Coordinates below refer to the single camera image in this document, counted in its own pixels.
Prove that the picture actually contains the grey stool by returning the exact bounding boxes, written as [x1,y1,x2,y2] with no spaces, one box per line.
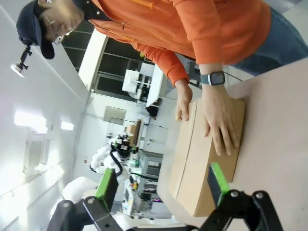
[184,61,202,86]

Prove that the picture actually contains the metal equipment shelf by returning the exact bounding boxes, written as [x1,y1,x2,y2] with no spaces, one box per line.
[137,151,164,180]

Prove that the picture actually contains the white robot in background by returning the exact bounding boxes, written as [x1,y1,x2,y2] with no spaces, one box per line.
[89,143,125,180]

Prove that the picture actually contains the person's left forearm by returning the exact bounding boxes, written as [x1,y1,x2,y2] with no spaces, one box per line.
[175,0,223,73]

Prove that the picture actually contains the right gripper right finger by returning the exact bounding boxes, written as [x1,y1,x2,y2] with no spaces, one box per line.
[199,162,283,231]

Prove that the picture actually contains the black head camera mount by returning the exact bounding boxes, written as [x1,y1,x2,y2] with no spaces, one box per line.
[11,37,33,78]

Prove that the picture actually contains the white control box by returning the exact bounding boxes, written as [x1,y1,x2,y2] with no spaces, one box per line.
[122,177,141,216]

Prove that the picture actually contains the person's left hand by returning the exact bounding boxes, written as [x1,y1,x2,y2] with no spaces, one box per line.
[201,83,241,156]

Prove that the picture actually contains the large ceiling light panel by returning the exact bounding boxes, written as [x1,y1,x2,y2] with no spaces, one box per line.
[14,112,48,132]

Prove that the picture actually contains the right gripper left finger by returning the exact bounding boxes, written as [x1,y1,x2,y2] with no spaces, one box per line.
[47,167,126,231]

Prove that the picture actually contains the white ceiling air conditioner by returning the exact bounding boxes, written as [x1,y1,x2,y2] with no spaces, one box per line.
[23,134,51,175]

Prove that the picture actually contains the white machine cabinet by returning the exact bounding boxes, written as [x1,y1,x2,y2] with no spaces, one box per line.
[122,62,168,108]

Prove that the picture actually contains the black-haired bystander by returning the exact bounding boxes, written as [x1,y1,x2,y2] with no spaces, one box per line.
[145,101,161,121]

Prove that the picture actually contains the person's right hand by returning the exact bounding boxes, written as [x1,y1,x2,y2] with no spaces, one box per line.
[174,78,193,123]

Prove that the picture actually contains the person in orange hoodie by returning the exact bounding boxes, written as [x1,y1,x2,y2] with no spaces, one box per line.
[16,0,308,77]

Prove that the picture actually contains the dark blue cap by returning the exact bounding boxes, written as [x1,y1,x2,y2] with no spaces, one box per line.
[16,0,55,60]

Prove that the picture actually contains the person's right forearm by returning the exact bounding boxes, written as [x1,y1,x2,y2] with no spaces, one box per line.
[134,40,191,87]

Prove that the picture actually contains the grey wall board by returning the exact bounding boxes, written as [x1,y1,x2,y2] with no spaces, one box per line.
[103,105,127,126]

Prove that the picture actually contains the brown cardboard box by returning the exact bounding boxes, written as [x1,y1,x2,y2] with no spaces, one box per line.
[167,100,246,218]

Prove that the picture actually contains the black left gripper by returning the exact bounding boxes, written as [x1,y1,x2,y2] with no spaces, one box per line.
[115,135,134,156]

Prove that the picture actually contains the thin-rimmed glasses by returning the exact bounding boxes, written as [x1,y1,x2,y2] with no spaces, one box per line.
[39,11,73,45]

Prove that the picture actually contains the grey smart watch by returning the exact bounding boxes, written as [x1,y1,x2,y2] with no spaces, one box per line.
[200,70,226,86]

